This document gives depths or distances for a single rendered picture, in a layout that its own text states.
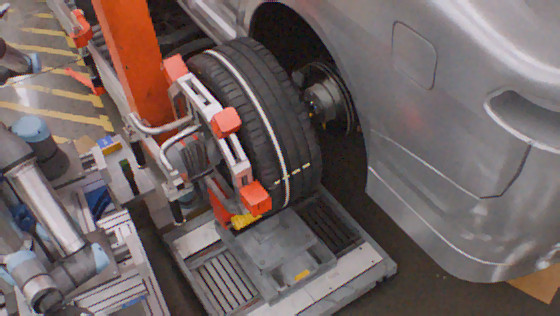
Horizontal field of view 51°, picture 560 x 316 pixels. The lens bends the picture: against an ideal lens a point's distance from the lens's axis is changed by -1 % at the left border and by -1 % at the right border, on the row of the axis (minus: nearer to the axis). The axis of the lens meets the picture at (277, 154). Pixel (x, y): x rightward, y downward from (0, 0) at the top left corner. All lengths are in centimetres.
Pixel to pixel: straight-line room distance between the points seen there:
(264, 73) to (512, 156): 90
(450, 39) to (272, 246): 151
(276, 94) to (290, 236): 90
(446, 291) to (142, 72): 164
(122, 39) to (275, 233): 109
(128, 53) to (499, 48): 142
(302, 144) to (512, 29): 89
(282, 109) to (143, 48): 65
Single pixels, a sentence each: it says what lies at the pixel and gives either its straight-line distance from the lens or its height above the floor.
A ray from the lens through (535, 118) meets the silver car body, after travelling 150.
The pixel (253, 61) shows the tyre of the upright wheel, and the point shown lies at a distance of 204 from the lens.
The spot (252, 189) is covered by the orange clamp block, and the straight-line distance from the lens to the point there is 201.
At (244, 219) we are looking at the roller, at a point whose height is 53.
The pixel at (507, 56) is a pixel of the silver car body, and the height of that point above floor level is 161.
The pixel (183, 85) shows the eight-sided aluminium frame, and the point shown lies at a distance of 209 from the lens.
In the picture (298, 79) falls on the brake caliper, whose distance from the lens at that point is 238.
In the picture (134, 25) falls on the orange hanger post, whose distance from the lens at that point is 227.
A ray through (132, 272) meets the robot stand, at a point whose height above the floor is 74.
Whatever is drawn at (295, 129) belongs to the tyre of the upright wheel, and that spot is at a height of 103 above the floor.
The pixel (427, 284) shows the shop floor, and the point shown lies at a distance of 284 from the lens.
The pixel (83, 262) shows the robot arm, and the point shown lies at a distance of 164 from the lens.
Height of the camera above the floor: 242
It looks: 47 degrees down
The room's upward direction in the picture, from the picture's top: 7 degrees counter-clockwise
